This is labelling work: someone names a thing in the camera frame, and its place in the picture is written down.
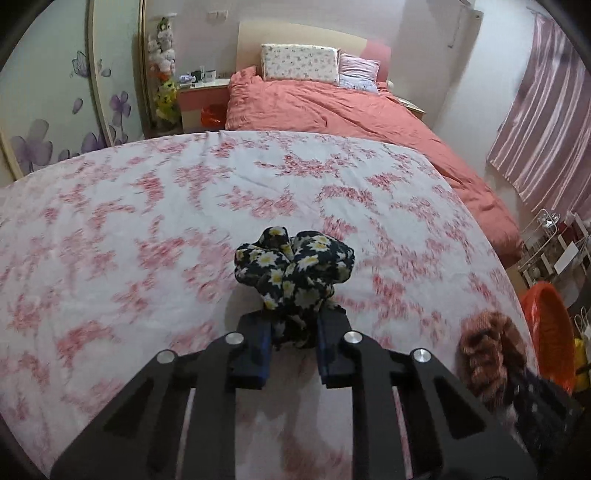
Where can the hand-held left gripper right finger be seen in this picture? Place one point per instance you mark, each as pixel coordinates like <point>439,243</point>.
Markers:
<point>323,344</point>

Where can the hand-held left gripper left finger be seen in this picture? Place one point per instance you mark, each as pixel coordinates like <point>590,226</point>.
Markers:
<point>264,344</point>

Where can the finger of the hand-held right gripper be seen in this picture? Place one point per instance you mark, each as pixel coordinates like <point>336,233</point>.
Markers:
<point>545,410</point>

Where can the black daisy print cloth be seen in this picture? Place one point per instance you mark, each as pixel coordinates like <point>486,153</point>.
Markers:
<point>295,272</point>

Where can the red plastic basket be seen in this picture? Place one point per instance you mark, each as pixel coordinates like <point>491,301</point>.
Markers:
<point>549,332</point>

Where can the brown striped cloth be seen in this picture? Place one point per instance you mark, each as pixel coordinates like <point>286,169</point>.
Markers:
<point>489,350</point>

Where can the yellow bag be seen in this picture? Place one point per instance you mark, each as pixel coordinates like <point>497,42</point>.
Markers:
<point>582,364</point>

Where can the white paper bag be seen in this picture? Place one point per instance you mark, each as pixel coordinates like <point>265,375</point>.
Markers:
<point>584,325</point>

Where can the pink floral sheet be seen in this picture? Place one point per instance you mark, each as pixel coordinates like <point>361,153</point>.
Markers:
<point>138,240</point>

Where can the pink duvet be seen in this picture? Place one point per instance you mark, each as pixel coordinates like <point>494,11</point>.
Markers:
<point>351,120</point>

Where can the red plastic bag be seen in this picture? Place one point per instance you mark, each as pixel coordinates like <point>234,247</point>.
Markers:
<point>213,116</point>

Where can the pale bedside table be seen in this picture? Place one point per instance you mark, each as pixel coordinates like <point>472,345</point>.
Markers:
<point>413,108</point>

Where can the pink white bedside table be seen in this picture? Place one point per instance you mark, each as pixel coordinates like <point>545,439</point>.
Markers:
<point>194,99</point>

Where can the yellow green plush toy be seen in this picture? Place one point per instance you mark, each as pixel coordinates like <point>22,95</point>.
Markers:
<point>167,101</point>

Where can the purple striped pillow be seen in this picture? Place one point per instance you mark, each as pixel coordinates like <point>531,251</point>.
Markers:
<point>358,74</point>

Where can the white mug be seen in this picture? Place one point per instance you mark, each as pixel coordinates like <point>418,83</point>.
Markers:
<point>211,75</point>

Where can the dark mug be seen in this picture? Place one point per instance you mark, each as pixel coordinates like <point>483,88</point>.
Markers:
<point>197,76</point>

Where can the white floral pillow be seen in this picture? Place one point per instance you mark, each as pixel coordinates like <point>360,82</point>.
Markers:
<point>300,64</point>

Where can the pink striped curtain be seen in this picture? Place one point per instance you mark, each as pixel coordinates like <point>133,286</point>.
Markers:
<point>549,120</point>

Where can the beige pink headboard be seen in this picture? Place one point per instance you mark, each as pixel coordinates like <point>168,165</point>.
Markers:
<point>295,34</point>

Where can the hanging plush toys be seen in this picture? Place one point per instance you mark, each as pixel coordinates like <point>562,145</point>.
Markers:
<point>164,46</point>

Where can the wardrobe with purple flowers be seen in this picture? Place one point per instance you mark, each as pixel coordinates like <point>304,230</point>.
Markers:
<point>51,92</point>

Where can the wall socket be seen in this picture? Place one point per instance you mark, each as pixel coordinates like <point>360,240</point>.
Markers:
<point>218,16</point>

